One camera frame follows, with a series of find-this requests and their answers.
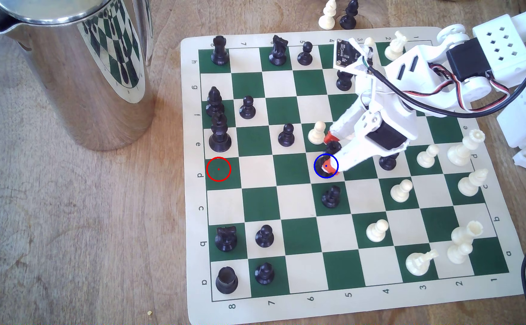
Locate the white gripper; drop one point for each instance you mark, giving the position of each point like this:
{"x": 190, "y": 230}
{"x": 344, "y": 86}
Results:
{"x": 387, "y": 136}

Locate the black queen chess piece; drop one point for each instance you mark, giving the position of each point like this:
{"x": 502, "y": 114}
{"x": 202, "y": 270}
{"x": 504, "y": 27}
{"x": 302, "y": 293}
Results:
{"x": 321, "y": 166}

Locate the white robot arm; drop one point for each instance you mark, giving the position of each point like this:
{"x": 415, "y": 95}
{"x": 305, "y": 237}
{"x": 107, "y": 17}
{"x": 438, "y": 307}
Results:
{"x": 502, "y": 45}

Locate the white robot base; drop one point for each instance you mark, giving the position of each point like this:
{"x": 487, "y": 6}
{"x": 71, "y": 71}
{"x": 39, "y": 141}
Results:
{"x": 522, "y": 124}

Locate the white pawn chess piece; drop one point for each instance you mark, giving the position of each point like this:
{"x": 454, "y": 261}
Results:
{"x": 327, "y": 19}
{"x": 316, "y": 135}
{"x": 370, "y": 41}
{"x": 400, "y": 193}
{"x": 376, "y": 232}
{"x": 426, "y": 159}

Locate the black pawn chess piece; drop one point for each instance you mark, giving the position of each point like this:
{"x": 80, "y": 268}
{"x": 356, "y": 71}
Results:
{"x": 264, "y": 238}
{"x": 286, "y": 137}
{"x": 330, "y": 198}
{"x": 344, "y": 83}
{"x": 247, "y": 109}
{"x": 387, "y": 164}
{"x": 305, "y": 56}
{"x": 264, "y": 275}

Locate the white knight chess piece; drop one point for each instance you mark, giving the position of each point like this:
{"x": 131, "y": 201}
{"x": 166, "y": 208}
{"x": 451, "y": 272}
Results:
{"x": 417, "y": 264}
{"x": 394, "y": 46}

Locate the white queen chess piece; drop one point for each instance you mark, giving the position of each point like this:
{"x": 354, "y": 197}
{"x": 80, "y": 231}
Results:
{"x": 460, "y": 152}

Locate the green white chess mat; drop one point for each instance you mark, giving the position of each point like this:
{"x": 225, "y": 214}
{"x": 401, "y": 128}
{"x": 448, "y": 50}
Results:
{"x": 258, "y": 205}

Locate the black knight chess piece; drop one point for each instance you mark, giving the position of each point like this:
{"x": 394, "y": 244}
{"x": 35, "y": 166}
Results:
{"x": 226, "y": 239}
{"x": 278, "y": 52}

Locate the white bishop chess piece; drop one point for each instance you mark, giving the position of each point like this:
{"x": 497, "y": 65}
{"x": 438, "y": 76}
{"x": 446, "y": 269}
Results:
{"x": 469, "y": 185}

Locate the black king chess piece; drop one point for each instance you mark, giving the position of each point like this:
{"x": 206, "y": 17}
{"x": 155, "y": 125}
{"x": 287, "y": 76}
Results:
{"x": 220, "y": 133}

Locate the black bishop chess piece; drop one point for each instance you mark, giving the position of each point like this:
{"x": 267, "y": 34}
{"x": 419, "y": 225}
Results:
{"x": 214, "y": 103}

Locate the black rook chess piece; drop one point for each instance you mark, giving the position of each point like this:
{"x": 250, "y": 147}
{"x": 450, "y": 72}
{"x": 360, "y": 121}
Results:
{"x": 226, "y": 280}
{"x": 220, "y": 52}

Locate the black pawn off board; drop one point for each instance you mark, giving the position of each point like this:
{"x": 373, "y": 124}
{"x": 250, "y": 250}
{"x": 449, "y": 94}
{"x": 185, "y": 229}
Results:
{"x": 348, "y": 18}

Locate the white rook lower right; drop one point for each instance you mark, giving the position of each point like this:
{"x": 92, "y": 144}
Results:
{"x": 461, "y": 246}

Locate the shiny steel pitcher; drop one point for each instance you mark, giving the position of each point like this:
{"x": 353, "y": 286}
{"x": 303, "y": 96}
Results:
{"x": 86, "y": 90}

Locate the small black camera board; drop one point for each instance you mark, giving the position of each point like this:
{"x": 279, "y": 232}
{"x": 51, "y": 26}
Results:
{"x": 346, "y": 52}

